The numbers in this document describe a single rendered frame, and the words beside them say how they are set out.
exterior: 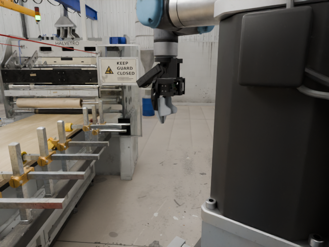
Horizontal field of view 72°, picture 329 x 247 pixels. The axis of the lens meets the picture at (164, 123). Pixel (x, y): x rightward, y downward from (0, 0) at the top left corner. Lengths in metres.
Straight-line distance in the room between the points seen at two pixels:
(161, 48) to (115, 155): 2.65
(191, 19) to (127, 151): 2.67
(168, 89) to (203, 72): 8.44
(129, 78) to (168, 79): 2.16
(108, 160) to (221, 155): 3.15
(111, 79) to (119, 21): 6.84
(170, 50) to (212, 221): 0.58
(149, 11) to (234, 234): 0.46
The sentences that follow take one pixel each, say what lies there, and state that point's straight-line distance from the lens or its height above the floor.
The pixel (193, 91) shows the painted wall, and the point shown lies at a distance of 9.15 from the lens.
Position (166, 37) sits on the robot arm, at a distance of 0.71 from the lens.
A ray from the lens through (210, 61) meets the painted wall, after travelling 9.15.
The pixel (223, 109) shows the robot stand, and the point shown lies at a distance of 0.17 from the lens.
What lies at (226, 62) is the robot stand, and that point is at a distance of 0.17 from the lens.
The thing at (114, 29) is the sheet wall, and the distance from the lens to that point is 9.59.
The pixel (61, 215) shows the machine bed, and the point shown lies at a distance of 2.45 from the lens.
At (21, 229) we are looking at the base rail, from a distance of 1.45.
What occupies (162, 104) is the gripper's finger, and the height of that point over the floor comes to 1.37.
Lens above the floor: 1.49
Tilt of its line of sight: 14 degrees down
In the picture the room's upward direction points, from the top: straight up
